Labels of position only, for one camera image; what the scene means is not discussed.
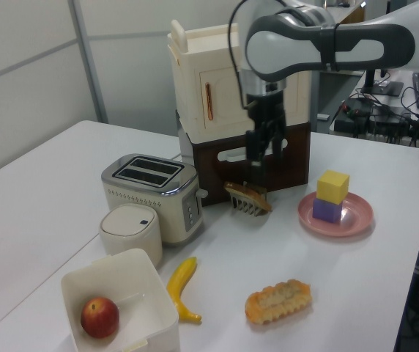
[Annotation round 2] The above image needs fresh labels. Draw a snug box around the white plastic box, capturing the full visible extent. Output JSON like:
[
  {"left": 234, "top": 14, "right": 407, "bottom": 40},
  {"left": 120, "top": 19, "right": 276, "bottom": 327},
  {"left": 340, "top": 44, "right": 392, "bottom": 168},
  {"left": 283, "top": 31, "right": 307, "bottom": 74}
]
[{"left": 60, "top": 248, "right": 180, "bottom": 352}]

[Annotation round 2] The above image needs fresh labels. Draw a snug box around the yellow toy banana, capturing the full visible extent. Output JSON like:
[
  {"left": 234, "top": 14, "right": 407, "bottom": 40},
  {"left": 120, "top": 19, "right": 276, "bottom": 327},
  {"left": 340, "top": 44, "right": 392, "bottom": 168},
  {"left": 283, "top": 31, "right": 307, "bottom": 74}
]
[{"left": 166, "top": 256, "right": 203, "bottom": 324}]

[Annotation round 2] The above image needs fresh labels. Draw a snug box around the small white lidded bin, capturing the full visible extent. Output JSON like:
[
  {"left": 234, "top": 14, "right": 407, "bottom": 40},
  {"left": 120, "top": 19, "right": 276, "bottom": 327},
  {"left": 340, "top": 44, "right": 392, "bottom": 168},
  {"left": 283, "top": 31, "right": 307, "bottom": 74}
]
[{"left": 98, "top": 204, "right": 163, "bottom": 268}]

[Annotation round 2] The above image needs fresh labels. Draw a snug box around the brown toast rack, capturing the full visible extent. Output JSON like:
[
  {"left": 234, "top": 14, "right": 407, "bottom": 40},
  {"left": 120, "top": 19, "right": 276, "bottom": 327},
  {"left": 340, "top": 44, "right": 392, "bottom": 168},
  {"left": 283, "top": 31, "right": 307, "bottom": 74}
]
[{"left": 229, "top": 181, "right": 269, "bottom": 219}]

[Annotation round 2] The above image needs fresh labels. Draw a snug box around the brown toast slice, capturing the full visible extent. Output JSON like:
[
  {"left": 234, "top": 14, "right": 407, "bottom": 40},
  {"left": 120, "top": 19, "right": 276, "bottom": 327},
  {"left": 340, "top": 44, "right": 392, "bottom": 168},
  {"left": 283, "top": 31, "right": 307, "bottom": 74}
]
[{"left": 223, "top": 182, "right": 272, "bottom": 213}]

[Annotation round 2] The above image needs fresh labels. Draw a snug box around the black monitor stand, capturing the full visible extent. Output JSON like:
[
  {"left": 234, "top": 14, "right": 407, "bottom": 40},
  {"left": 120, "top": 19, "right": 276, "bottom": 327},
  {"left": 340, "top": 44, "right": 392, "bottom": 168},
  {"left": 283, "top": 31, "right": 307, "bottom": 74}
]
[{"left": 359, "top": 67, "right": 404, "bottom": 98}]

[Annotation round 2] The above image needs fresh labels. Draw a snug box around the chrome and cream toaster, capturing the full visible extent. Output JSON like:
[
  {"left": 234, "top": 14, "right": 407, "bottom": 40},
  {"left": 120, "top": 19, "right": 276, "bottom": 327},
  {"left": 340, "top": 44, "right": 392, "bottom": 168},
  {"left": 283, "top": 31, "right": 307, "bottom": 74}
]
[{"left": 100, "top": 153, "right": 210, "bottom": 247}]

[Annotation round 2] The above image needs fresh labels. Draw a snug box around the pink plate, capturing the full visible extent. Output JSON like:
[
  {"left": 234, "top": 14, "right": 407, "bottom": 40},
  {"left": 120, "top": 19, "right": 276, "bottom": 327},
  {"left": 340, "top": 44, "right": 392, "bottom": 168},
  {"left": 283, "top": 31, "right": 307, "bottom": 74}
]
[{"left": 297, "top": 192, "right": 375, "bottom": 238}]

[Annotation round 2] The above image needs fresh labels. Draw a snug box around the orange crinkled toy pastry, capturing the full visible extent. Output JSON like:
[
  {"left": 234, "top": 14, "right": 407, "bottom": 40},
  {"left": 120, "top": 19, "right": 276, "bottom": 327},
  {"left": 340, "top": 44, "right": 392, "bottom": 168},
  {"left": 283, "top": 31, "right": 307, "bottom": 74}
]
[{"left": 245, "top": 279, "right": 313, "bottom": 326}]

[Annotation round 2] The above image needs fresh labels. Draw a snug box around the red apple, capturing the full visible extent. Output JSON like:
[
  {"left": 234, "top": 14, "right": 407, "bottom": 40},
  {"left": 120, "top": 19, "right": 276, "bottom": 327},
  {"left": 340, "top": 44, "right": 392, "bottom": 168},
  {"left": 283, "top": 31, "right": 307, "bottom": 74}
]
[{"left": 81, "top": 296, "right": 120, "bottom": 339}]

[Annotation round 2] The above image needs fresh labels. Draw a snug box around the black electronics box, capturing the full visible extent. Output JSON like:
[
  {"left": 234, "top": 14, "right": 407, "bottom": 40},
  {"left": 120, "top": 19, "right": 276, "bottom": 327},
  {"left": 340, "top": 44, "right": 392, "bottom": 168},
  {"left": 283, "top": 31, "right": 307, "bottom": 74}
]
[{"left": 333, "top": 98, "right": 419, "bottom": 144}]

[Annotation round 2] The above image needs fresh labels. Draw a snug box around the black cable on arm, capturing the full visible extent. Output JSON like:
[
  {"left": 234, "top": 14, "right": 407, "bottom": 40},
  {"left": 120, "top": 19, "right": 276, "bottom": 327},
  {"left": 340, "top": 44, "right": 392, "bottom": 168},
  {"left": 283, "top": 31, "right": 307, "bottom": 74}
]
[{"left": 228, "top": 0, "right": 255, "bottom": 110}]

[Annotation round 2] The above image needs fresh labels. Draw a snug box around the yellow cube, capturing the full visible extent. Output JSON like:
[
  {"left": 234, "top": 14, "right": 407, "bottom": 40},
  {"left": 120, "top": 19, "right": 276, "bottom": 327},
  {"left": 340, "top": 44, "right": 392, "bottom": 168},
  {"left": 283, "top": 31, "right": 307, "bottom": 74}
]
[{"left": 316, "top": 169, "right": 351, "bottom": 205}]

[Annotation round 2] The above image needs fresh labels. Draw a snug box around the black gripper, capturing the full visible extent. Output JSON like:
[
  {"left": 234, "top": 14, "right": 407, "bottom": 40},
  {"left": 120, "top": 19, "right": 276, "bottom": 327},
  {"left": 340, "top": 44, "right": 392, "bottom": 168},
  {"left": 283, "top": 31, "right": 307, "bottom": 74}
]
[{"left": 245, "top": 89, "right": 289, "bottom": 184}]

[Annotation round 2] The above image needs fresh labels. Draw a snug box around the purple cube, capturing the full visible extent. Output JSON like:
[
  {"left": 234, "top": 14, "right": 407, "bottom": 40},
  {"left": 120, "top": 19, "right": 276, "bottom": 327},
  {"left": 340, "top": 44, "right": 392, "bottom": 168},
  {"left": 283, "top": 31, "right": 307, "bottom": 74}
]
[{"left": 311, "top": 197, "right": 343, "bottom": 224}]

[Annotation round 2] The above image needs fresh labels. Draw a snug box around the cream toy oven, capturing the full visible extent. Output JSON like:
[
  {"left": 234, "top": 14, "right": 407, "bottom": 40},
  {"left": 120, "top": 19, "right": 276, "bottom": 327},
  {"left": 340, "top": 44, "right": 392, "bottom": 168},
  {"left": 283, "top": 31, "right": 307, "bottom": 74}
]
[{"left": 166, "top": 19, "right": 312, "bottom": 144}]

